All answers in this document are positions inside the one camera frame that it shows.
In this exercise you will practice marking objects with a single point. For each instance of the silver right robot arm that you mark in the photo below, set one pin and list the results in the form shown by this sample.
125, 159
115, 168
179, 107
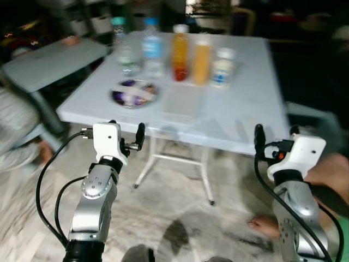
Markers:
297, 213

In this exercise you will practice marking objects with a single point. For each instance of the white folding table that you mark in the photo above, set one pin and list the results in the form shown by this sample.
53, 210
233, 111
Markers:
234, 109

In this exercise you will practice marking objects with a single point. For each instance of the round plate with wrapped snacks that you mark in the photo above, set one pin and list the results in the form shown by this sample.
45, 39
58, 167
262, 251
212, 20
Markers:
133, 94

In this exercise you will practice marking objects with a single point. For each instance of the grey plastic chair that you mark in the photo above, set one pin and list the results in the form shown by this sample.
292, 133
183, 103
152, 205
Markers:
311, 117

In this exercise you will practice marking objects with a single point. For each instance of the grey robot leg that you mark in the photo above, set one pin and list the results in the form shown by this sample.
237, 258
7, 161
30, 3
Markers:
136, 254
219, 259

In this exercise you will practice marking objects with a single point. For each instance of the wooden frame chair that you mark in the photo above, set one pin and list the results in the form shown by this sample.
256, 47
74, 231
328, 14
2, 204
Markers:
251, 19

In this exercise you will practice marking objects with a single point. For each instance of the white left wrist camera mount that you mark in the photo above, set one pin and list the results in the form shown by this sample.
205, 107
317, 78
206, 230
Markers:
106, 142

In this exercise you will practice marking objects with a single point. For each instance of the white jar blue print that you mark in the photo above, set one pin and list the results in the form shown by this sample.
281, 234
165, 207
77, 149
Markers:
223, 68

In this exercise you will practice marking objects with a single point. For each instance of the grey plastic table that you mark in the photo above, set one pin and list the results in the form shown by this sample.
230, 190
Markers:
49, 63

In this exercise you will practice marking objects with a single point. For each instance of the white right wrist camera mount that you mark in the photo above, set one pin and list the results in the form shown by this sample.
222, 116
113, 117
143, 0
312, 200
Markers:
302, 153

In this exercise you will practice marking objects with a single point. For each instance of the grey robot left leg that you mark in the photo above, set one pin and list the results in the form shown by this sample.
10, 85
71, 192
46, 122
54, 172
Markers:
136, 254

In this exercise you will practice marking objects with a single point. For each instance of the grey robot right leg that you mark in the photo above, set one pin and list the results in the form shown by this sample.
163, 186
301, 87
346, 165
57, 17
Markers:
219, 259

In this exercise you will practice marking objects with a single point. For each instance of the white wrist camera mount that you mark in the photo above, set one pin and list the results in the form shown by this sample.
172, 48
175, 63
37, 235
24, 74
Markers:
302, 153
106, 142

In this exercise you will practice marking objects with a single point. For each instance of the water bottle blue label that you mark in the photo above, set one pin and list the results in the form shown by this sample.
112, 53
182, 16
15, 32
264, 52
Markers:
152, 49

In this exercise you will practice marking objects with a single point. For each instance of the person in striped clothes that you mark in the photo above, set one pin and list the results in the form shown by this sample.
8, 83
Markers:
16, 125

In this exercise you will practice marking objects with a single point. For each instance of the clear plastic tray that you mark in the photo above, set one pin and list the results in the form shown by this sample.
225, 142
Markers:
182, 103

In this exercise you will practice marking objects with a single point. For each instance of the orange and red juice bottle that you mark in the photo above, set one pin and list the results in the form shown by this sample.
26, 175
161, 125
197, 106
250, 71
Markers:
180, 54

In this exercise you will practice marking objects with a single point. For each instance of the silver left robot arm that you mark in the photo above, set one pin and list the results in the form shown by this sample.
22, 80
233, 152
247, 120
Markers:
95, 210

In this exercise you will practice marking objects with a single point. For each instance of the clear bottle green cap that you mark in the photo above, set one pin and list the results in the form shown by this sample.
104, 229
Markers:
126, 54

